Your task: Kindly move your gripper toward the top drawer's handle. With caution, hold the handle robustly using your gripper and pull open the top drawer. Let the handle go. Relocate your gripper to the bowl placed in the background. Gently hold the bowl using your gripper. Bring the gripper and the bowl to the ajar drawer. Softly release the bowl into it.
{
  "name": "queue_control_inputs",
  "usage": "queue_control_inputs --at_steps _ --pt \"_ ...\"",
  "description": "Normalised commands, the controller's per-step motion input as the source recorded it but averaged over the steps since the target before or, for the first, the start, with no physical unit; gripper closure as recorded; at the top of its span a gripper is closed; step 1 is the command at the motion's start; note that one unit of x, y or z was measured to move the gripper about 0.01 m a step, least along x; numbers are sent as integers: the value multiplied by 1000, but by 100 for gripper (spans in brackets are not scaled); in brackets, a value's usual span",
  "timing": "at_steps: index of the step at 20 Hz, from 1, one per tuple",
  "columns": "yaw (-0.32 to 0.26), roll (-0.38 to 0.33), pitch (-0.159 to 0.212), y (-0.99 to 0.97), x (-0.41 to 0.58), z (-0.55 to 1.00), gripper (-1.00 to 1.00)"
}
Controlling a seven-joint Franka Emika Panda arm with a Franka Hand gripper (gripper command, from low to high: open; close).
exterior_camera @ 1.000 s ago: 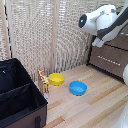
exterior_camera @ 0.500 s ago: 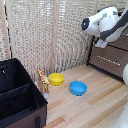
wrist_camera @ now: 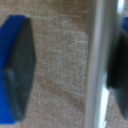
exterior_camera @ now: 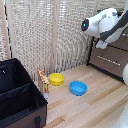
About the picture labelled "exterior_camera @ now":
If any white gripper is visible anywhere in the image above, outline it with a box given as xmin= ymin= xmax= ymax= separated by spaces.
xmin=95 ymin=39 xmax=109 ymax=50

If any brown drawer front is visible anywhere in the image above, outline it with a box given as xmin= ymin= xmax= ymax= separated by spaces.
xmin=94 ymin=33 xmax=128 ymax=52
xmin=88 ymin=45 xmax=128 ymax=81

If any yellow bowl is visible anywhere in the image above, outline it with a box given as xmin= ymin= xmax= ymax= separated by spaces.
xmin=48 ymin=72 xmax=66 ymax=87

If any brown drawer cabinet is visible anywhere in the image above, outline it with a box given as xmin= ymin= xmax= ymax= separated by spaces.
xmin=87 ymin=31 xmax=128 ymax=83

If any blue bowl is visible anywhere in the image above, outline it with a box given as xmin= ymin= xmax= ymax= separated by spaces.
xmin=69 ymin=80 xmax=88 ymax=97

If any orange snack carton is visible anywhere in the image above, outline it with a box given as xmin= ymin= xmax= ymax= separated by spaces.
xmin=37 ymin=69 xmax=50 ymax=100

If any woven folding screen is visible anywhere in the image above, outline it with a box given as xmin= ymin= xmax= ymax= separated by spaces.
xmin=0 ymin=0 xmax=128 ymax=83

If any black fabric storage box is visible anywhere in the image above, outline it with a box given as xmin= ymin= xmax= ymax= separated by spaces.
xmin=0 ymin=58 xmax=49 ymax=128

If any silver drawer handle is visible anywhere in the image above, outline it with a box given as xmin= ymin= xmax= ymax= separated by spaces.
xmin=97 ymin=55 xmax=122 ymax=67

